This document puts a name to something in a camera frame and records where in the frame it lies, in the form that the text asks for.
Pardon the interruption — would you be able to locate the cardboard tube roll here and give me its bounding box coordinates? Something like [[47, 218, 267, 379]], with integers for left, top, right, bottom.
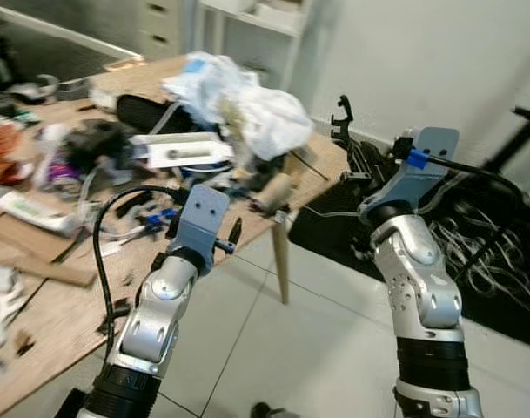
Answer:
[[251, 172, 298, 216]]

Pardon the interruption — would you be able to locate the white crumpled plastic bag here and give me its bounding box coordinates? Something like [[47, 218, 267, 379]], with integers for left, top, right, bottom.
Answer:
[[160, 51, 317, 163]]

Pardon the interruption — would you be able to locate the white flat box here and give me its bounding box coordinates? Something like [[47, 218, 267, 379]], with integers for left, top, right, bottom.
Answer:
[[129, 131, 237, 170]]

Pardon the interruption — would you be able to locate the black stand pole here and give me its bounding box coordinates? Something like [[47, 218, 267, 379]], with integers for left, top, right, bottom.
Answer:
[[484, 104, 530, 173]]

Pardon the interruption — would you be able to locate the white shelf unit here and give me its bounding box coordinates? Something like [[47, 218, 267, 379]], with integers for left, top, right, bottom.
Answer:
[[193, 0, 319, 90]]

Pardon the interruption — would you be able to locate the black oblong case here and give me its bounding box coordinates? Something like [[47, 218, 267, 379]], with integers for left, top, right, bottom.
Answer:
[[116, 93, 198, 137]]

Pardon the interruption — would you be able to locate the black crumpled bag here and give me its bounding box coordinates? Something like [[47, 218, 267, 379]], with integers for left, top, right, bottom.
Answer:
[[64, 118, 137, 172]]

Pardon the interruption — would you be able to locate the black robot foot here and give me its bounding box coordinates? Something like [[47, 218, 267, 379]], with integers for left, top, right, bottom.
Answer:
[[250, 401, 288, 418]]

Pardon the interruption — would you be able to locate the wooden table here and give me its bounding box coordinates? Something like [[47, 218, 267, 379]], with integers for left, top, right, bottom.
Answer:
[[0, 54, 352, 418]]

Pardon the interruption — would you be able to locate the purple small object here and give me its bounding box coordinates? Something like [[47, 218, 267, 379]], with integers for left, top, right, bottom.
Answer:
[[37, 156, 84, 189]]

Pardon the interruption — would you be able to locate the white long tube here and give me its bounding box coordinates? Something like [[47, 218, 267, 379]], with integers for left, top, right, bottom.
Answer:
[[0, 189, 80, 237]]

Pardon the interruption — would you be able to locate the brown cardboard piece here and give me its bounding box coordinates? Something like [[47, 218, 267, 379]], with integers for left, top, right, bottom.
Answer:
[[0, 212, 97, 289]]

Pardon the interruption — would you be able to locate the beige drawer cabinet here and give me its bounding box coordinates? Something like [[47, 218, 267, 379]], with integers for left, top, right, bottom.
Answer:
[[115, 0, 198, 58]]

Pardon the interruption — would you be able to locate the white crumpled paper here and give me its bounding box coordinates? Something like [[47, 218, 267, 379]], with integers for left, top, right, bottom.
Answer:
[[0, 265, 41, 351]]

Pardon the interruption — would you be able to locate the grey curved headset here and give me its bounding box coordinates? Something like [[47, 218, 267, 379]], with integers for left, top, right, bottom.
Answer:
[[10, 73, 93, 106]]

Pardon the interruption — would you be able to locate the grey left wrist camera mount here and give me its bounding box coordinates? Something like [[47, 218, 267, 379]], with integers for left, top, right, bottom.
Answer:
[[171, 184, 231, 262]]

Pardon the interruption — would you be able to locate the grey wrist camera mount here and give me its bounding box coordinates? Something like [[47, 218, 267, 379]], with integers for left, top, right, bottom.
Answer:
[[171, 184, 231, 262], [367, 127, 461, 216]]

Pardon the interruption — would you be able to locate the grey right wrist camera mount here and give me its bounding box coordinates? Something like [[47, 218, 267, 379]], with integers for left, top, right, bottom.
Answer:
[[367, 127, 461, 216]]

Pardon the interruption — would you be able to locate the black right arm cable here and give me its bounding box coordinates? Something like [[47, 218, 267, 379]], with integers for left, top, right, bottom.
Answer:
[[421, 153, 514, 229]]

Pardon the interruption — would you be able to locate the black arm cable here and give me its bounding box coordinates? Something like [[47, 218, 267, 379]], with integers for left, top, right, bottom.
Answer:
[[91, 185, 189, 360], [421, 153, 514, 229]]

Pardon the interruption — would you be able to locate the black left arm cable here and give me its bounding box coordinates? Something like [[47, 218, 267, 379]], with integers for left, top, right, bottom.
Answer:
[[91, 185, 189, 360]]

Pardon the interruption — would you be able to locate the white cable bundle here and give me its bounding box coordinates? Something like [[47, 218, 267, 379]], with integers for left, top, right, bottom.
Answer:
[[428, 199, 530, 313]]

